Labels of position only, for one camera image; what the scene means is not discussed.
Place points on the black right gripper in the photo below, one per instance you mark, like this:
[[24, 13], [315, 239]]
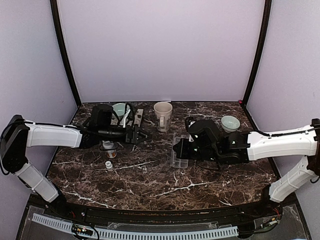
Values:
[[182, 153]]

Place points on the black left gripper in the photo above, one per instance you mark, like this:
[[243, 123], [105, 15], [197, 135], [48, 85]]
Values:
[[131, 135]]

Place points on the clear plastic pill organizer box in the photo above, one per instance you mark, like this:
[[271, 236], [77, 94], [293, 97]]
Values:
[[175, 159]]

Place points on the white pill bottle orange label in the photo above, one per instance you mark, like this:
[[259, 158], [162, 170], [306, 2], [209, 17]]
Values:
[[110, 148]]

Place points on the small white bottle cap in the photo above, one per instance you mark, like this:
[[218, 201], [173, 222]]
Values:
[[109, 166]]

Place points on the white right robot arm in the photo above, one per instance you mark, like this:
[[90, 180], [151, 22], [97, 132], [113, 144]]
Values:
[[208, 144]]

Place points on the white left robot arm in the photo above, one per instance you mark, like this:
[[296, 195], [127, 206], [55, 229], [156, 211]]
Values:
[[21, 134]]

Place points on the floral square coaster tile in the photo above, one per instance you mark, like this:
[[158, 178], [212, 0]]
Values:
[[138, 118]]

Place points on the left celadon green bowl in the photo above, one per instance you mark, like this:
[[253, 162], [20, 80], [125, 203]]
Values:
[[119, 110]]

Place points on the celadon green bowl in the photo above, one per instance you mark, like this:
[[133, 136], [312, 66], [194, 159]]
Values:
[[230, 123], [119, 110]]

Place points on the beige ceramic mug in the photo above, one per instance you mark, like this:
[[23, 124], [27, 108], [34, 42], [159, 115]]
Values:
[[163, 111]]

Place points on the right celadon green bowl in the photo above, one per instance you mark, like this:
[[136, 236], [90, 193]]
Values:
[[230, 123]]

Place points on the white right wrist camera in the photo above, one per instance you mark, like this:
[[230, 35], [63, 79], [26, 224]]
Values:
[[189, 121]]

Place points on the black front table rail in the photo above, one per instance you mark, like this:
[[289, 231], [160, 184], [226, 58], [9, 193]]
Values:
[[238, 214]]

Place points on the black left frame post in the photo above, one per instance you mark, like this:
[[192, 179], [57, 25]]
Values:
[[63, 51]]

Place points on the black frame post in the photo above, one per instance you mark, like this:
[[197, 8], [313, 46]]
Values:
[[258, 52], [63, 51]]

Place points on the black right frame post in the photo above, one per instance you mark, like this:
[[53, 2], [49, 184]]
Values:
[[258, 52]]

